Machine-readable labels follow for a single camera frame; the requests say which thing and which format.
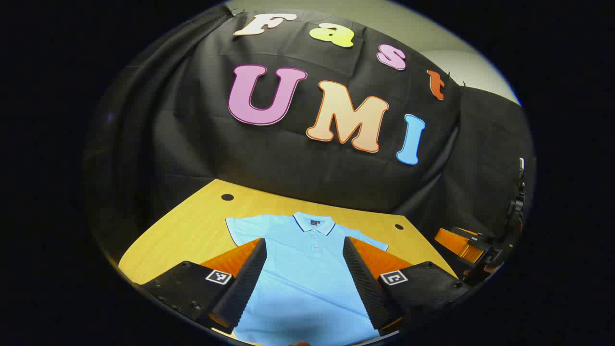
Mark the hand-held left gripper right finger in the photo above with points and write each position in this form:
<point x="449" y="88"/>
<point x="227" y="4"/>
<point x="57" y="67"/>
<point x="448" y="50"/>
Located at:
<point x="365" y="286"/>

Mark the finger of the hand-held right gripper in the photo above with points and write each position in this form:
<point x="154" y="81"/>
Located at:
<point x="454" y="245"/>

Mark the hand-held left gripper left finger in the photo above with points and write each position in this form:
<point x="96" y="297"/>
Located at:
<point x="242" y="288"/>

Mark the light blue polo T-shirt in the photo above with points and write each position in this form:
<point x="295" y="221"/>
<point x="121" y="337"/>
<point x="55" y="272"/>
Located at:
<point x="307" y="274"/>

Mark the black backdrop cloth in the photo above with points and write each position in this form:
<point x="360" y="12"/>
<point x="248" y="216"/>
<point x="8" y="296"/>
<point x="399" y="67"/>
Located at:
<point x="288" y="158"/>

